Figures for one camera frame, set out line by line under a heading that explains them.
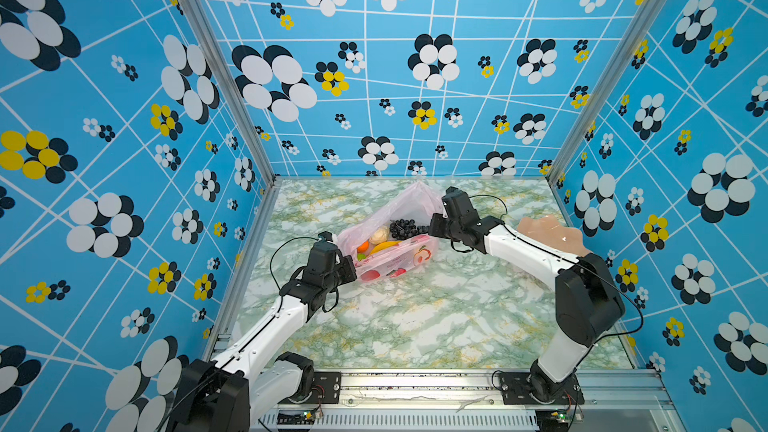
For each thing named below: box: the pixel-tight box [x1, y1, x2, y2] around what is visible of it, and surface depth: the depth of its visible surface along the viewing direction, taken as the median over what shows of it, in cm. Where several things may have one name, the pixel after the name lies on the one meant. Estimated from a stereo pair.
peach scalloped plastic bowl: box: [518, 215, 592, 257], surface depth 103 cm
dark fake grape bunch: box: [389, 219, 430, 240], surface depth 101 cm
